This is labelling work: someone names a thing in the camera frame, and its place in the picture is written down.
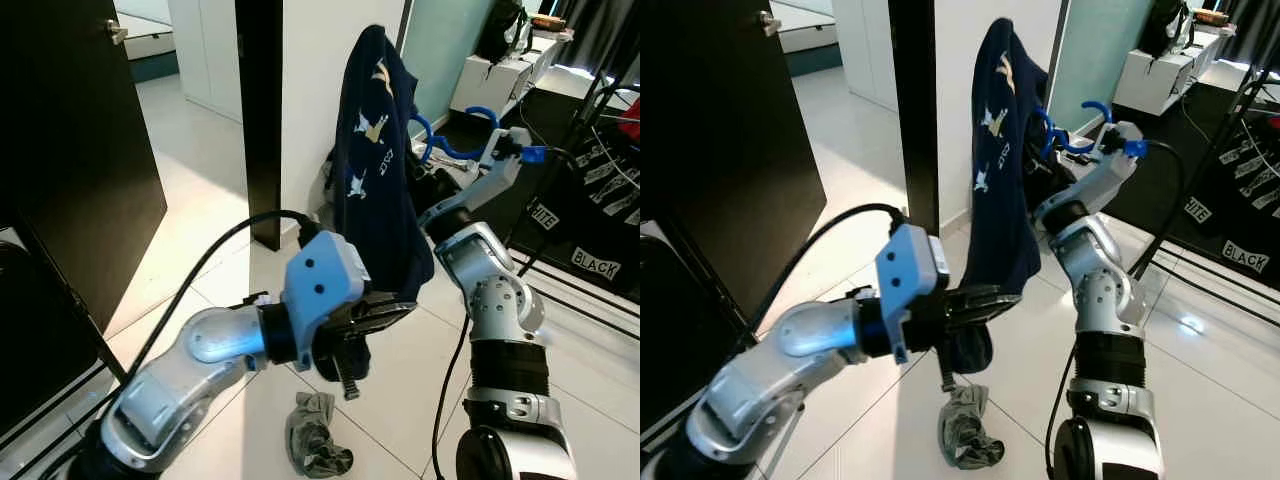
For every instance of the blue plastic hanger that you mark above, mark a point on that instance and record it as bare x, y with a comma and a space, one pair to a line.
450, 152
1062, 145

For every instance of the navy printed t-shirt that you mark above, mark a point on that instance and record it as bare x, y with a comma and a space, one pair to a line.
1005, 170
375, 170

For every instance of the grey green crumpled cloth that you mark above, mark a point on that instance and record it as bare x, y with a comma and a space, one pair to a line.
315, 440
965, 435

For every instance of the black t-shirt white print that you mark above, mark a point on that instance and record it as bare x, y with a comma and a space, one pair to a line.
1245, 255
595, 262
1195, 208
545, 215

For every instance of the white shelf unit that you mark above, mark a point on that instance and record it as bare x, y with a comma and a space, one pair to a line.
505, 75
1165, 70

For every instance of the black backpack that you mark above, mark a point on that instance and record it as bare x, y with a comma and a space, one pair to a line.
500, 30
1165, 25

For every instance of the black metal clothes rack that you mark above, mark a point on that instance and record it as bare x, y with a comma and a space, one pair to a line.
590, 110
1230, 130

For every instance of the device with red display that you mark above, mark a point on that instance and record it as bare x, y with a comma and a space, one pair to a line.
1212, 15
548, 20

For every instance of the white wardrobe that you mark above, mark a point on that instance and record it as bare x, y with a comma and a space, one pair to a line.
870, 50
205, 50

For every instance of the dark grey curtain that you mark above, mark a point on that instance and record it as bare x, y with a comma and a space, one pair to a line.
1260, 20
600, 30

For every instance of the black door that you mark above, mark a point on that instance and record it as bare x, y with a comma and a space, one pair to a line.
720, 150
70, 150

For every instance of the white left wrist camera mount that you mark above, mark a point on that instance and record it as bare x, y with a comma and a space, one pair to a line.
320, 280
915, 275

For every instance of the black door frame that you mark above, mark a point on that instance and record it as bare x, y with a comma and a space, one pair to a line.
262, 120
915, 120

